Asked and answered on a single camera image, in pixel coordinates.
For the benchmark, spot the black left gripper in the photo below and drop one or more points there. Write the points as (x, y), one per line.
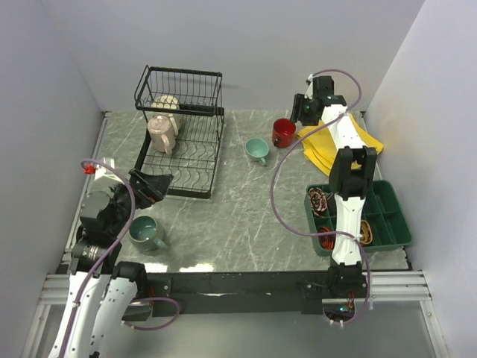
(153, 186)

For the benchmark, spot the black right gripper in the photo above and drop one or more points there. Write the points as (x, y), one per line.
(299, 101)

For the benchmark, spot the red mug black handle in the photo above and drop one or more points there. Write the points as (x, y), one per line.
(283, 133)

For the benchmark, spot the pink mug lilac inside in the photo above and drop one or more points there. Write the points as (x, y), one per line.
(162, 134)

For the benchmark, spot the white floral mug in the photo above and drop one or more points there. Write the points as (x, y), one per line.
(169, 102)

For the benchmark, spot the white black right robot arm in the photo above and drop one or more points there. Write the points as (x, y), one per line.
(350, 179)

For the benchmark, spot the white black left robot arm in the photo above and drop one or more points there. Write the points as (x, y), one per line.
(101, 288)

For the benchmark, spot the folded yellow cloth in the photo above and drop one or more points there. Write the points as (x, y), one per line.
(321, 151)

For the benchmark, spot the dark green ceramic mug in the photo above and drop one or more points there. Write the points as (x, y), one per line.
(147, 234)

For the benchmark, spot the small teal cup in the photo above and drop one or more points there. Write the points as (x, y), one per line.
(257, 149)

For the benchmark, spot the pink black rolled tie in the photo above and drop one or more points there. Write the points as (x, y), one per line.
(318, 201)

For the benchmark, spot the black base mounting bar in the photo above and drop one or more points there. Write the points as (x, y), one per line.
(254, 292)

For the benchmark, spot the red black rolled tie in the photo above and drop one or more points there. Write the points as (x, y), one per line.
(327, 240)

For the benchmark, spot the yellow black rolled tie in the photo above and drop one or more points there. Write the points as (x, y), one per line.
(366, 233)

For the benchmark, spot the green divided organizer tray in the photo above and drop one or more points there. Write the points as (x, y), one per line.
(381, 209)

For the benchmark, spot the black wire dish rack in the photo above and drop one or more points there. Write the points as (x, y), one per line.
(195, 156)

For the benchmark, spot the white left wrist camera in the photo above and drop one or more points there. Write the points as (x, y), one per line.
(99, 178)

